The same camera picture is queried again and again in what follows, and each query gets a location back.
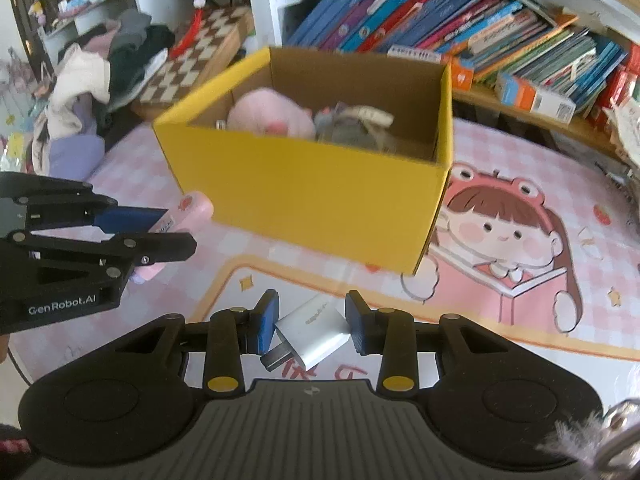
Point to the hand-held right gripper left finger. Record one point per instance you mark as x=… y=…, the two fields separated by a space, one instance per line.
x=267 y=320

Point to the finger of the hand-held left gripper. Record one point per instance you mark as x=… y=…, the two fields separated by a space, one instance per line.
x=165 y=247
x=130 y=220

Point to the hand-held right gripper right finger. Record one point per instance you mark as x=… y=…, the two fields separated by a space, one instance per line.
x=357 y=320

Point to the pink oblong case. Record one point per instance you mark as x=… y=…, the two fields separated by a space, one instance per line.
x=192 y=210

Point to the yellow cardboard box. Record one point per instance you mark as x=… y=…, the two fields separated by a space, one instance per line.
x=300 y=200

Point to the pink plush toy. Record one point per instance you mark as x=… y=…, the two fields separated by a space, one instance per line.
x=265 y=110

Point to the grey-blue toy car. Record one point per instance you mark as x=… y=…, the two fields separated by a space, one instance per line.
x=345 y=132

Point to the pink checked desktop cloth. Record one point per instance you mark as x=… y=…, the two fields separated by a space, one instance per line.
x=500 y=300

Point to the lavender cloth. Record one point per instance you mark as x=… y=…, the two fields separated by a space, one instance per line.
x=70 y=155

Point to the cream jacket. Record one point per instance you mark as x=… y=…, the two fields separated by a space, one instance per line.
x=75 y=90

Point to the white cloth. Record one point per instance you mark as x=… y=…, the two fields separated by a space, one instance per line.
x=145 y=72

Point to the dark clothes pile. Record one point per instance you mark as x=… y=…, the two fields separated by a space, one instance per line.
x=145 y=40

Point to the wooden chessboard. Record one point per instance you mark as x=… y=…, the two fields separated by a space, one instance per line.
x=210 y=50

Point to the red tassel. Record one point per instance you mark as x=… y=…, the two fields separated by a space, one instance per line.
x=187 y=35

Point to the white bookshelf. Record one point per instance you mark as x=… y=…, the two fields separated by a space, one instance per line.
x=262 y=5

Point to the grey fluffy keyring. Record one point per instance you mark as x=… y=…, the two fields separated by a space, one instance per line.
x=580 y=440

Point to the orange and white box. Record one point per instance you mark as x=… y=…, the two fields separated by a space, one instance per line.
x=535 y=97

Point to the row of colourful books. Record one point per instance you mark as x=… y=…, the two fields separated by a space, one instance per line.
x=425 y=15

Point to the stack of papers and books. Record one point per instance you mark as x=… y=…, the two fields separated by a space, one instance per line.
x=625 y=115

